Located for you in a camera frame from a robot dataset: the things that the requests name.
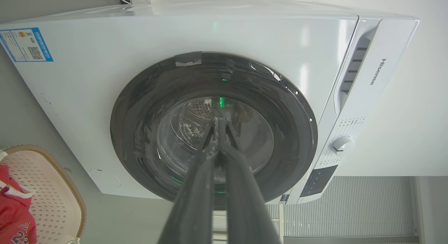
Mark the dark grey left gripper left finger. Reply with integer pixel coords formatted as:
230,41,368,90
157,117,220,244

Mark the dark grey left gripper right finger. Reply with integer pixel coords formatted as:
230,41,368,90
218,117,281,244

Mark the pink perforated laundry basket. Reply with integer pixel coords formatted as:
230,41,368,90
0,145,87,244

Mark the dark round washing machine door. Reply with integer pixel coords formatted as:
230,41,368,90
110,52,318,210

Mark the white washing machine control knob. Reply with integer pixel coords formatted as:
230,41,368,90
331,136,355,157

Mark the white Hisense washing machine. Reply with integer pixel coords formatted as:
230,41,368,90
0,1,420,205

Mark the red printed garment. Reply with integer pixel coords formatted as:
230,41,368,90
0,164,37,244

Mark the blue energy label sticker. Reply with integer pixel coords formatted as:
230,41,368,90
0,28,54,62

